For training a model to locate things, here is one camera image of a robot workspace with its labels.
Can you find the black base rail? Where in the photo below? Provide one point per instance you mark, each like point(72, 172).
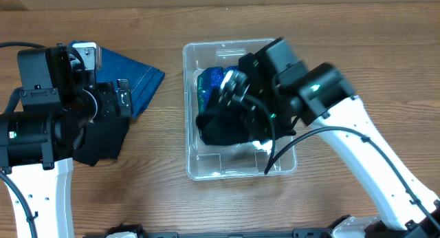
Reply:
point(136, 230)

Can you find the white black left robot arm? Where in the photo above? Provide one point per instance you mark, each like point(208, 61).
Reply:
point(59, 112)

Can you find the sparkly blue green garment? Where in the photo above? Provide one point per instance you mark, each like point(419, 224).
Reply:
point(209, 79)

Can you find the black garment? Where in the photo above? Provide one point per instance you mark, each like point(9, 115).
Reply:
point(103, 140)
point(224, 123)

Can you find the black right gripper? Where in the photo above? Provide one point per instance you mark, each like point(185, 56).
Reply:
point(245, 102)

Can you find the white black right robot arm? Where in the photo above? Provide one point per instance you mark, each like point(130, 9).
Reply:
point(332, 110)

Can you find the blue denim jeans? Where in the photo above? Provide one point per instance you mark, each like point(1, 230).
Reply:
point(134, 79)

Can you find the clear plastic storage bin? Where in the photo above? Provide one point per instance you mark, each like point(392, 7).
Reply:
point(209, 162)

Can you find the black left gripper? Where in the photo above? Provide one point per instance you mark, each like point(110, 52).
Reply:
point(108, 92)

